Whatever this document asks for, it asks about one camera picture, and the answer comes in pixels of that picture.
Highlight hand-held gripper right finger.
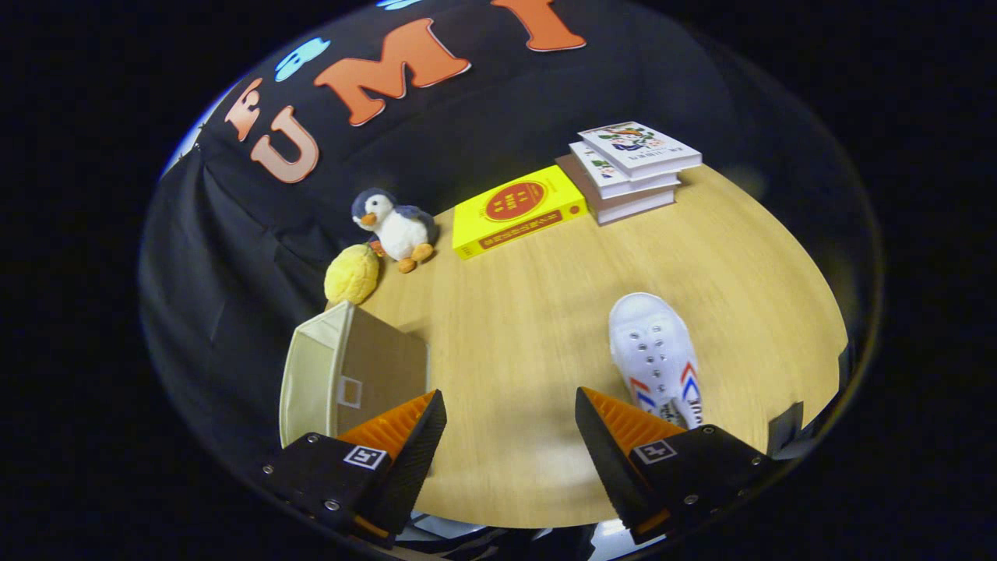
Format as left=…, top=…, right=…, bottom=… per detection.
left=575, top=386, right=780, bottom=545

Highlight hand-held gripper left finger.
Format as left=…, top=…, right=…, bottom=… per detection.
left=257, top=390, right=449, bottom=546

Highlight beige fabric storage box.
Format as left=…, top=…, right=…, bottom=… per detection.
left=279, top=301, right=430, bottom=449

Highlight white canvas shoe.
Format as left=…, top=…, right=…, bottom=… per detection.
left=608, top=292, right=706, bottom=431

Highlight yellow round plush toy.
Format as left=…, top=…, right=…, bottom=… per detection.
left=324, top=243, right=382, bottom=305

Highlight penguin plush toy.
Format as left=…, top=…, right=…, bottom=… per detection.
left=351, top=188, right=439, bottom=274

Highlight brown-edged thick book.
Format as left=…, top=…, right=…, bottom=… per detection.
left=555, top=153, right=677, bottom=226

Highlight yellow book with red circle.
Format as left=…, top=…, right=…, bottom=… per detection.
left=452, top=164, right=589, bottom=261

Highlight white book with floral cover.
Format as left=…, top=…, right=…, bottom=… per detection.
left=568, top=140, right=682, bottom=199

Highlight white book with bird cover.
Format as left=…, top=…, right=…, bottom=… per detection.
left=577, top=121, right=703, bottom=182

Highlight black backdrop cloth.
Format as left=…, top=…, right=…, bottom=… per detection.
left=140, top=0, right=858, bottom=468

